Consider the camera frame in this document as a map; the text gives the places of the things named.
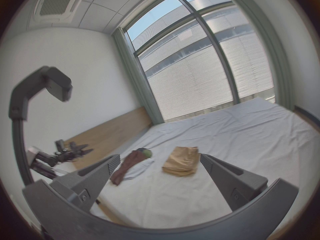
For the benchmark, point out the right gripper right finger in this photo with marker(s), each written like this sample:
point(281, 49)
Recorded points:
point(236, 187)

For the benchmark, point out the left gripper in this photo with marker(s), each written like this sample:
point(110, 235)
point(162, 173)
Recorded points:
point(71, 152)

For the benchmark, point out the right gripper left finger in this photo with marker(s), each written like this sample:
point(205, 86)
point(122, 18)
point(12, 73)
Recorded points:
point(85, 186)

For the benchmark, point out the tan shorts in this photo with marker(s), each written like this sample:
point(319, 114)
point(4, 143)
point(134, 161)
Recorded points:
point(180, 161)

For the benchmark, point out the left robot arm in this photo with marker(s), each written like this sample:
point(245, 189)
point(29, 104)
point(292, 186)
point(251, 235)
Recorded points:
point(43, 156)

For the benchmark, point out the bed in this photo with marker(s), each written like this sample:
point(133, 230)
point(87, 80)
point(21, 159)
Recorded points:
point(225, 139)

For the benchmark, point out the brown garment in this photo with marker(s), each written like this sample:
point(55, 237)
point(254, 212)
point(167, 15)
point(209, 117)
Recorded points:
point(125, 167)

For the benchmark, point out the pale grey garment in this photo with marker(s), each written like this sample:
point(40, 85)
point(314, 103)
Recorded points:
point(140, 170)

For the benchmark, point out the black garment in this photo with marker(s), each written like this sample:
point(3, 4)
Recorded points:
point(142, 150)

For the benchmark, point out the green garment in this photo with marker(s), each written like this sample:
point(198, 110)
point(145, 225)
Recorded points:
point(148, 154)

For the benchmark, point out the grey-green curtain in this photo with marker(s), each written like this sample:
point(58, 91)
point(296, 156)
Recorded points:
point(140, 84)
point(276, 59)

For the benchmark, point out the window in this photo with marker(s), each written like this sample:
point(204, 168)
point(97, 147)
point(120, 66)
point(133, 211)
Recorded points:
point(190, 84)

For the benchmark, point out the ceiling air conditioner vent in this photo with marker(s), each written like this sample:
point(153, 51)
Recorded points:
point(58, 1)

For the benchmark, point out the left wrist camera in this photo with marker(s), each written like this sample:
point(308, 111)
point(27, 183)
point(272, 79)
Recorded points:
point(60, 145)

